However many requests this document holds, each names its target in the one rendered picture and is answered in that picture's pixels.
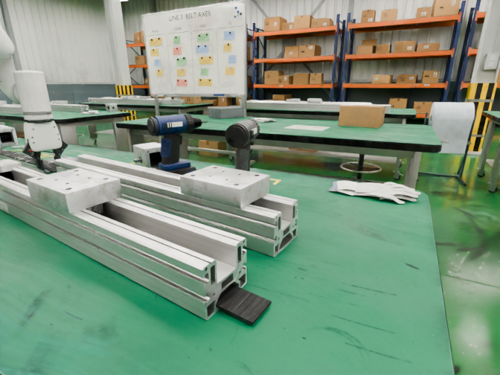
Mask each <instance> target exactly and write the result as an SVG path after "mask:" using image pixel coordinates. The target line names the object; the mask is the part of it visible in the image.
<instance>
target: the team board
mask: <svg viewBox="0 0 500 375"><path fill-rule="evenodd" d="M141 17H142V23H143V30H144V44H145V51H146V58H147V70H148V78H149V85H150V96H152V97H154V101H155V108H156V116H160V113H159V106H158V97H240V98H242V106H244V107H245V108H244V117H246V98H247V24H246V0H239V1H230V2H225V3H219V4H210V5H204V6H199V7H189V8H184V9H178V10H169V11H164V12H158V13H148V14H143V15H141ZM187 149H188V150H196V151H203V152H210V153H222V154H229V155H235V153H236V152H232V151H225V150H212V149H205V148H197V147H187Z"/></svg>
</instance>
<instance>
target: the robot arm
mask: <svg viewBox="0 0 500 375"><path fill-rule="evenodd" d="M14 50H15V48H14V45H13V43H12V41H11V39H10V37H9V36H8V35H7V34H6V32H5V31H4V29H3V28H2V27H1V25H0V89H1V90H2V91H3V92H4V94H5V95H6V96H7V97H8V98H9V99H11V100H12V101H13V102H15V103H18V104H21V107H22V113H23V116H24V119H25V120H28V121H27V123H24V133H25V143H26V145H25V147H24V148H23V150H22V153H24V154H26V155H28V156H30V157H32V158H34V159H35V160H36V165H37V168H39V170H45V168H44V164H43V160H42V159H41V158H40V156H41V151H45V150H53V152H54V154H55V156H54V161H55V160H56V159H61V157H60V156H61V155H62V153H63V151H64V149H65V148H66V147H67V146H68V145H67V143H65V142H64V141H63V140H62V139H61V137H60V133H59V130H58V129H57V125H56V124H55V122H54V121H53V120H51V118H53V114H52V111H51V104H50V100H49V96H48V90H47V86H46V82H45V76H44V73H43V72H41V71H17V70H16V69H15V68H14V66H13V63H12V59H11V56H12V55H13V53H14ZM58 148H59V149H58ZM28 150H33V153H31V152H29V151H28Z"/></svg>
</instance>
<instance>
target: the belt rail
mask: <svg viewBox="0 0 500 375"><path fill-rule="evenodd" d="M5 159H10V160H13V161H17V162H20V163H21V164H22V167H26V168H28V169H31V170H35V171H37V172H40V173H48V172H50V171H49V170H46V169H45V170H39V168H37V166H36V165H34V164H29V163H27V162H23V161H20V160H16V159H14V158H9V157H7V156H2V155H0V160H5Z"/></svg>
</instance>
